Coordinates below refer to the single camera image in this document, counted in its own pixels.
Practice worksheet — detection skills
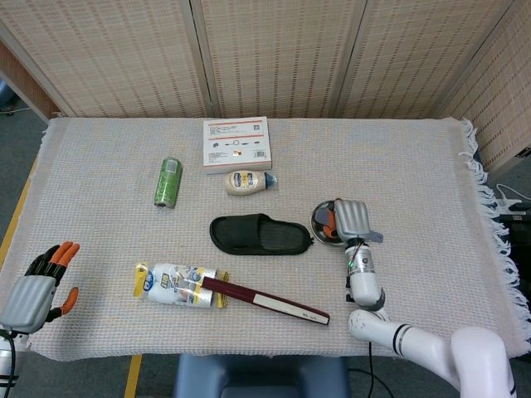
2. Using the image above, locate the white plug with cord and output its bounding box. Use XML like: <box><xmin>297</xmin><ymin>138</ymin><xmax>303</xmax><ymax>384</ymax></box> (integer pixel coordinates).
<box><xmin>495</xmin><ymin>184</ymin><xmax>526</xmax><ymax>213</ymax></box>

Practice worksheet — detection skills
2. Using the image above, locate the mayonnaise squeeze bottle blue cap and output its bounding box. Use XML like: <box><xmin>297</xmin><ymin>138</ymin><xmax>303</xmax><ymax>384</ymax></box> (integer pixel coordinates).
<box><xmin>225</xmin><ymin>170</ymin><xmax>278</xmax><ymax>197</ymax></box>

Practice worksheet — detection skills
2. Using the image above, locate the dark red flat book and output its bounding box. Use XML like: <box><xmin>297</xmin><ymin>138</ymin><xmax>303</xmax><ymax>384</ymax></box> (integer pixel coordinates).
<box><xmin>202</xmin><ymin>276</ymin><xmax>331</xmax><ymax>327</ymax></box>

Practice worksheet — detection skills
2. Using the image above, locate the black equipment box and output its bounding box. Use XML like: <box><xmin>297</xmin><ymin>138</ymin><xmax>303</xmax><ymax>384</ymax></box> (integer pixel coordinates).
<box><xmin>497</xmin><ymin>206</ymin><xmax>531</xmax><ymax>287</ymax></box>

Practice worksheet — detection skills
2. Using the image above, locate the black cable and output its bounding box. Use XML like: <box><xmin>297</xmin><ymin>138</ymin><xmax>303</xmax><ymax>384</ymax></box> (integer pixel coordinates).
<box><xmin>0</xmin><ymin>329</ymin><xmax>17</xmax><ymax>398</ymax></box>
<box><xmin>347</xmin><ymin>342</ymin><xmax>393</xmax><ymax>398</ymax></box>

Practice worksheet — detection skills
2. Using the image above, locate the woven bamboo folding screen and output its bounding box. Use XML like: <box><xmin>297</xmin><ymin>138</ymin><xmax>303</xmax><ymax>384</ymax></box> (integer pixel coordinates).
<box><xmin>0</xmin><ymin>0</ymin><xmax>531</xmax><ymax>175</ymax></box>

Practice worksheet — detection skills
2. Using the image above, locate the white cardboard product box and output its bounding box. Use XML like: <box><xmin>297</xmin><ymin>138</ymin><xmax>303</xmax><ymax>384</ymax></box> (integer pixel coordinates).
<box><xmin>202</xmin><ymin>116</ymin><xmax>274</xmax><ymax>175</ymax></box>

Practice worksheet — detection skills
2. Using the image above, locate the pack of white rolls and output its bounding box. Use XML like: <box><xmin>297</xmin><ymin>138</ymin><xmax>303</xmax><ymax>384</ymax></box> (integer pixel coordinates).
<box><xmin>132</xmin><ymin>260</ymin><xmax>231</xmax><ymax>310</ymax></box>

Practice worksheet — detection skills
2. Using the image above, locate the green drink can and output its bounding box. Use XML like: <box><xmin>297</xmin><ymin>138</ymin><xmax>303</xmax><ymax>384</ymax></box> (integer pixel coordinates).
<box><xmin>153</xmin><ymin>157</ymin><xmax>184</xmax><ymax>208</ymax></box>

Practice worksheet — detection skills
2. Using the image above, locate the black rubber slipper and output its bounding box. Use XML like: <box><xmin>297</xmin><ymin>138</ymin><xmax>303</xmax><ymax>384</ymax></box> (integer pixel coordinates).
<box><xmin>209</xmin><ymin>213</ymin><xmax>314</xmax><ymax>256</ymax></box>

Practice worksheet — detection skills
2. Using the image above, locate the beige woven tablecloth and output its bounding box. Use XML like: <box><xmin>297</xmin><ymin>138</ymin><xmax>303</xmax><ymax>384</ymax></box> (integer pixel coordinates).
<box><xmin>0</xmin><ymin>116</ymin><xmax>530</xmax><ymax>360</ymax></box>

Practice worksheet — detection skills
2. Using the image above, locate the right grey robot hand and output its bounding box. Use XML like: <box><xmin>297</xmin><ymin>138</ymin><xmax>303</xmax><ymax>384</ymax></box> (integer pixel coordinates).
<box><xmin>324</xmin><ymin>200</ymin><xmax>372</xmax><ymax>241</ymax></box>

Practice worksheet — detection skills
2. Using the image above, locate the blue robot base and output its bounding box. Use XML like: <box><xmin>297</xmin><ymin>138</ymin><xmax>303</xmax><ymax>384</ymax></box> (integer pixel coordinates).
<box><xmin>173</xmin><ymin>354</ymin><xmax>349</xmax><ymax>398</ymax></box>

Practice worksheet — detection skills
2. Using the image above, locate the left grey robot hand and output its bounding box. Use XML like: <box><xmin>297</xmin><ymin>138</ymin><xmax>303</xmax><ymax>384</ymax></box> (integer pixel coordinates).
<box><xmin>0</xmin><ymin>240</ymin><xmax>80</xmax><ymax>335</ymax></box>

